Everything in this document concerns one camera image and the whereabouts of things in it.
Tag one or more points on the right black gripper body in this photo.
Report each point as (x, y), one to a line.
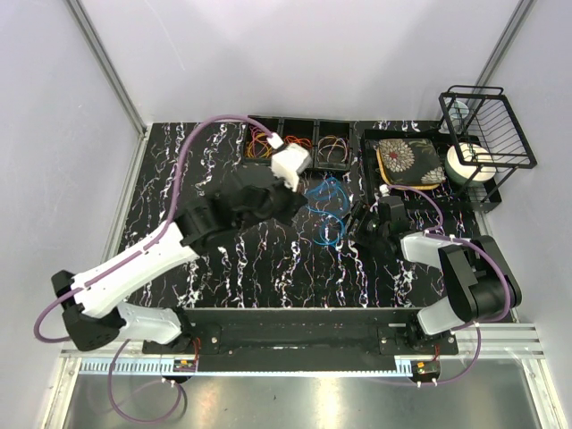
(370, 230)

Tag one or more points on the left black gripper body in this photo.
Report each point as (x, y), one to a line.
(281, 206)

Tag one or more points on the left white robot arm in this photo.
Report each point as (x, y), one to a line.
(94, 309)

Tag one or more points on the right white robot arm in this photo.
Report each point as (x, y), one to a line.
(479, 284)

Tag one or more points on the black tray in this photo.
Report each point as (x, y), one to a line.
(448, 195)

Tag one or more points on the black three-compartment bin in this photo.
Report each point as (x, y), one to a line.
(328, 142)

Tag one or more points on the white ceramic bowl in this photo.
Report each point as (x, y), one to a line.
(478, 172)

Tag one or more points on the pale blue cup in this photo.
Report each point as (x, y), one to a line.
(457, 114)

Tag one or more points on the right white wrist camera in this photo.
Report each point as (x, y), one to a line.
(384, 193)

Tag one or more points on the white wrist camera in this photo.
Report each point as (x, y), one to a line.
(384, 193)
(289, 161)

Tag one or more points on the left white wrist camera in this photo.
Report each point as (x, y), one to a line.
(289, 161)

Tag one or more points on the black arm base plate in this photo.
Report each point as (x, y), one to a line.
(303, 340)

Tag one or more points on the black wire dish rack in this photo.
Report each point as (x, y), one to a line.
(493, 125)

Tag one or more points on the aluminium ruler rail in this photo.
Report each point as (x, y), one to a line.
(163, 366)

